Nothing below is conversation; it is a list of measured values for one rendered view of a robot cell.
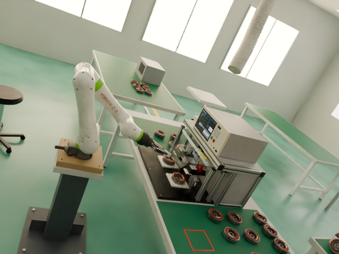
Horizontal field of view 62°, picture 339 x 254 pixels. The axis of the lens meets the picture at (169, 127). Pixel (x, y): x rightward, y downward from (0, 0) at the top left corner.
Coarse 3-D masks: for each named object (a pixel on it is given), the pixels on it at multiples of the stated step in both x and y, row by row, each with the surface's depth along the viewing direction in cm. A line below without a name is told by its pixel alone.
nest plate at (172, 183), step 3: (168, 174) 222; (171, 174) 224; (168, 177) 218; (171, 177) 220; (171, 180) 216; (171, 183) 213; (174, 183) 214; (177, 183) 216; (186, 183) 221; (174, 186) 212; (177, 186) 213; (180, 186) 214; (183, 186) 215; (186, 186) 217
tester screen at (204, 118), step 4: (204, 112) 229; (200, 116) 234; (204, 116) 228; (208, 116) 223; (200, 120) 232; (204, 120) 227; (208, 120) 222; (212, 120) 217; (204, 124) 226; (208, 124) 221; (212, 124) 216; (212, 128) 215; (204, 136) 223
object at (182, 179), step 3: (174, 174) 218; (177, 174) 221; (180, 174) 222; (174, 177) 215; (177, 177) 218; (180, 177) 220; (183, 177) 219; (174, 180) 215; (177, 180) 214; (180, 180) 214; (183, 180) 216; (180, 183) 215; (183, 183) 217
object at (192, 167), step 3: (189, 165) 218; (192, 165) 220; (186, 168) 221; (189, 168) 217; (192, 168) 216; (195, 168) 218; (186, 171) 217; (189, 171) 216; (192, 171) 216; (195, 171) 217; (201, 171) 223; (195, 174) 218; (198, 174) 219; (201, 174) 220; (204, 174) 221; (195, 177) 224; (198, 177) 222
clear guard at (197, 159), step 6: (180, 144) 210; (180, 150) 204; (186, 150) 205; (192, 150) 209; (198, 150) 214; (174, 156) 201; (186, 156) 197; (192, 156) 201; (198, 156) 204; (180, 162) 194; (186, 162) 192; (192, 162) 192; (198, 162) 196; (204, 162) 200; (210, 162) 204; (180, 168) 190
